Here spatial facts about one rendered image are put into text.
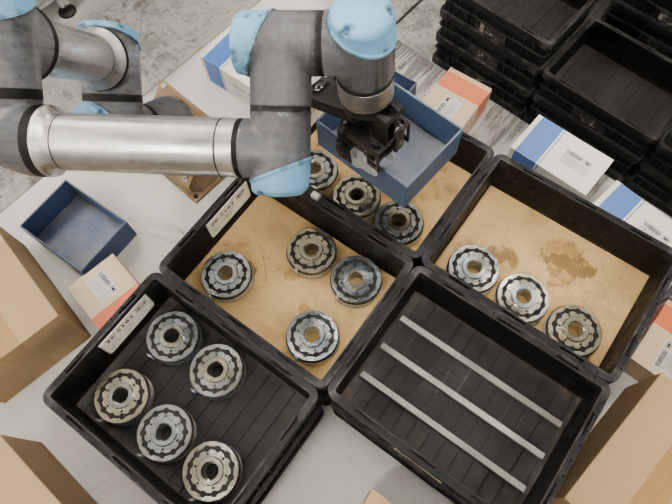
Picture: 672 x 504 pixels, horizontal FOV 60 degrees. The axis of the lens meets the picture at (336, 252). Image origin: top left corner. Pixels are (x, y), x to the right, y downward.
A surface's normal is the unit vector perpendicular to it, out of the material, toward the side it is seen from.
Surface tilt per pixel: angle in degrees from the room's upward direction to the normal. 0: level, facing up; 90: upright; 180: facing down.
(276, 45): 37
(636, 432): 0
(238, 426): 0
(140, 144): 33
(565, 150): 0
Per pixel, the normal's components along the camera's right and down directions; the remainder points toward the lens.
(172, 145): -0.16, 0.15
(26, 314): -0.04, -0.39
